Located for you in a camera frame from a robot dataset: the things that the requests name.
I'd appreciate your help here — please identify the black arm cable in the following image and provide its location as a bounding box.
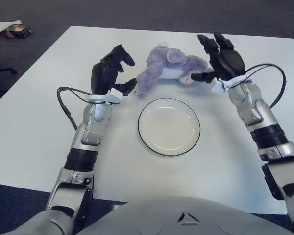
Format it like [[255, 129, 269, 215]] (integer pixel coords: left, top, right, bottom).
[[245, 63, 287, 109], [56, 86, 94, 130]]

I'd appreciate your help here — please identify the white plate black rim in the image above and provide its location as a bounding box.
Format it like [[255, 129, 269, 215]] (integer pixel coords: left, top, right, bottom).
[[137, 97, 201, 157]]

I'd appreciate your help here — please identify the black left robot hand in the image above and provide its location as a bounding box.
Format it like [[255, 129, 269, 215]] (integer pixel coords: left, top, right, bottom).
[[91, 44, 137, 96]]

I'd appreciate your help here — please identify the grey robot torso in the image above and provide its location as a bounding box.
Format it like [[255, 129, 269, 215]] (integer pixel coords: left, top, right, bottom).
[[75, 195, 294, 235]]

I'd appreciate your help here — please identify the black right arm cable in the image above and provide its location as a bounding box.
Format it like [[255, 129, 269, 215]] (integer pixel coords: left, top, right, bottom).
[[245, 63, 287, 109]]

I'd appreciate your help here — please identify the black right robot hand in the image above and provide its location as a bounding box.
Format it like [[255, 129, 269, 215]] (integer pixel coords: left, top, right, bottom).
[[191, 31, 246, 85]]

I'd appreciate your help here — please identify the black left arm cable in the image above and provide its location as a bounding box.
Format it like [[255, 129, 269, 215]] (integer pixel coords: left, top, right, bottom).
[[56, 86, 94, 130]]

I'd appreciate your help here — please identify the black office chair base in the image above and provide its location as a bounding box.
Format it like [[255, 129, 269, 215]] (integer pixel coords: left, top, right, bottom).
[[0, 58, 18, 75]]

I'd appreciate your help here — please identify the purple plush bunny doll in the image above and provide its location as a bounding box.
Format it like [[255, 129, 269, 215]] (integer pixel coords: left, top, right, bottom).
[[133, 42, 215, 96]]

